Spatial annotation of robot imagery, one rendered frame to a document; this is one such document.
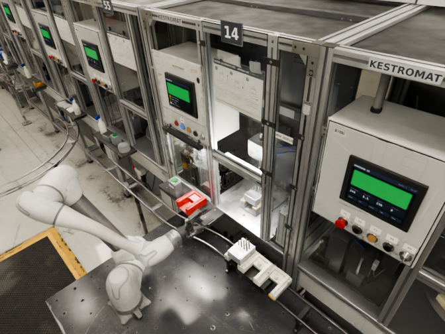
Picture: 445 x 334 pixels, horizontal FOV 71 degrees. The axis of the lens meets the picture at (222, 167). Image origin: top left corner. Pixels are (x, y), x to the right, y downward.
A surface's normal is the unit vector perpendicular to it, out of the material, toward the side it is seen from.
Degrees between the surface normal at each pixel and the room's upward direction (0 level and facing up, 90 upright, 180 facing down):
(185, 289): 0
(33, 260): 0
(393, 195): 90
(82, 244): 0
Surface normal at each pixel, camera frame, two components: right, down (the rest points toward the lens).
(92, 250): -0.04, -0.79
